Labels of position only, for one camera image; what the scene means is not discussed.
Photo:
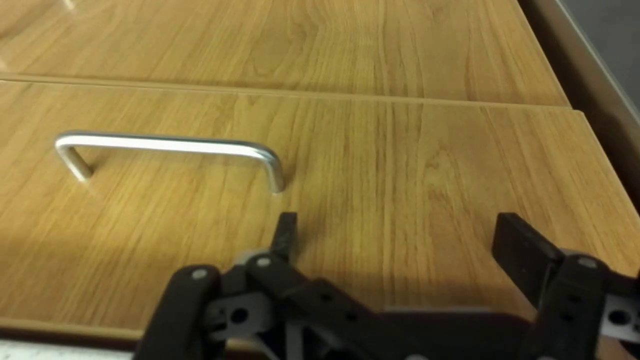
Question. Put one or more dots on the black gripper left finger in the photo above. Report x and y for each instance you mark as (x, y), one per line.
(212, 312)

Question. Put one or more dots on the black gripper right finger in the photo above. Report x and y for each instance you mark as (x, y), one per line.
(580, 306)

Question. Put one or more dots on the white drawer with wooden front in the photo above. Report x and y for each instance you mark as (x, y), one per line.
(432, 187)

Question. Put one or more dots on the wooden lower cabinet door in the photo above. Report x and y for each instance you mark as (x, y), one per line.
(300, 40)

